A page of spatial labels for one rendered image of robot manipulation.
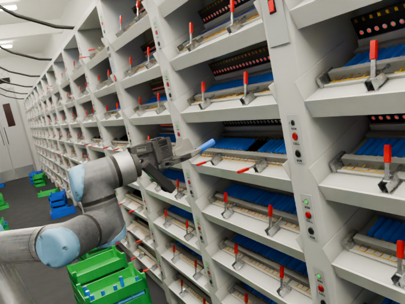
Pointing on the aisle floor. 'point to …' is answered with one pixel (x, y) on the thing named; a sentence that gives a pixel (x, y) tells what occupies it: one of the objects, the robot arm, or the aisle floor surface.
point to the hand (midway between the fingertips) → (196, 152)
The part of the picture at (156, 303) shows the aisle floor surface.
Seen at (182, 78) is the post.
